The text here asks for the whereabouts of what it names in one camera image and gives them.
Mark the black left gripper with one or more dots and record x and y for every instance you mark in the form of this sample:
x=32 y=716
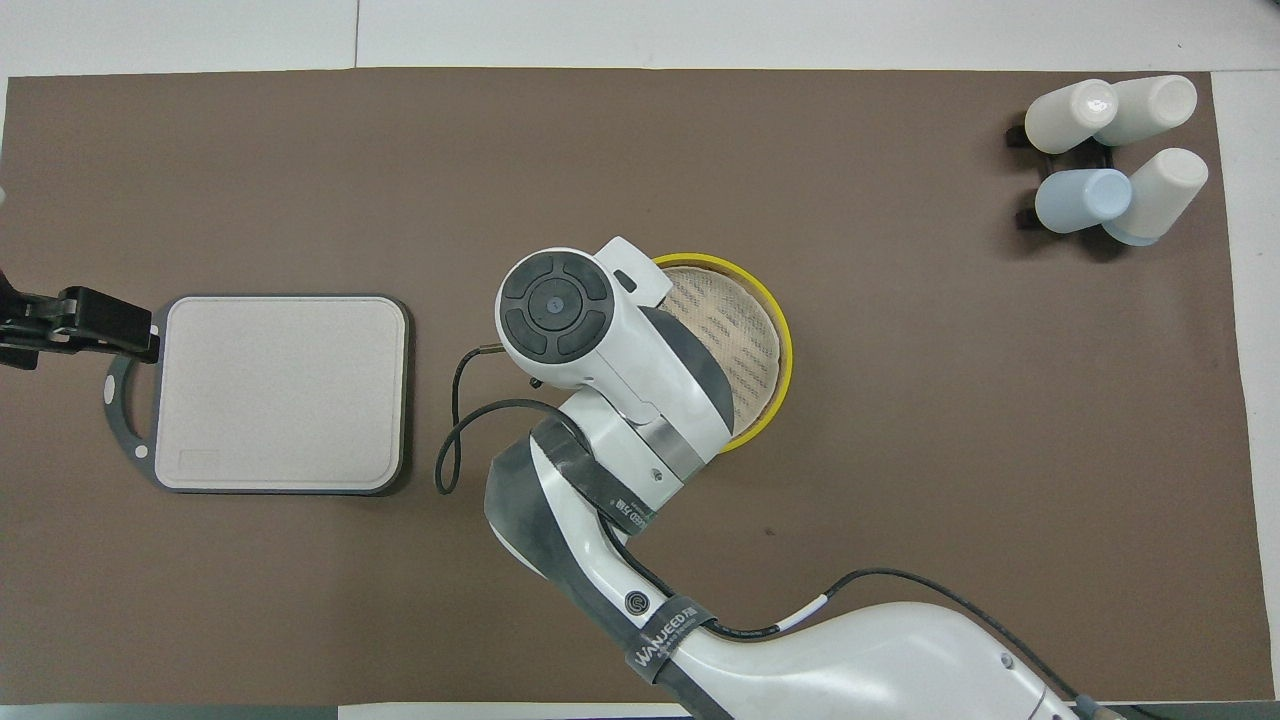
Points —
x=25 y=325

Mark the yellow rimmed bamboo steamer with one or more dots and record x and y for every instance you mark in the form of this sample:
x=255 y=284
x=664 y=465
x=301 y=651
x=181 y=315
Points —
x=786 y=360

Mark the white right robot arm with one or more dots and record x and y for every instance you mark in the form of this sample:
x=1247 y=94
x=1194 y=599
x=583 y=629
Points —
x=620 y=370

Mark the perforated white steamer liner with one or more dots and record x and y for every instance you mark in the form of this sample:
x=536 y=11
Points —
x=740 y=350

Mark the white cutting board grey rim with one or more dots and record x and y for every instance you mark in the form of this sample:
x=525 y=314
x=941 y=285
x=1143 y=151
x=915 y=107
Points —
x=280 y=400

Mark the brown table mat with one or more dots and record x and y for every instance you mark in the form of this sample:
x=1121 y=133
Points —
x=900 y=450

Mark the white plastic cup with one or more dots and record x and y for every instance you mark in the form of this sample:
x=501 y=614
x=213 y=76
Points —
x=1160 y=195
x=1150 y=108
x=1065 y=118

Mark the light blue plastic cup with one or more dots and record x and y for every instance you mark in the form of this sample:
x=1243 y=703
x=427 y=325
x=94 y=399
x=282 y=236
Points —
x=1080 y=200

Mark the black cup rack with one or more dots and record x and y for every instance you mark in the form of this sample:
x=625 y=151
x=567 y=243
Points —
x=1090 y=155

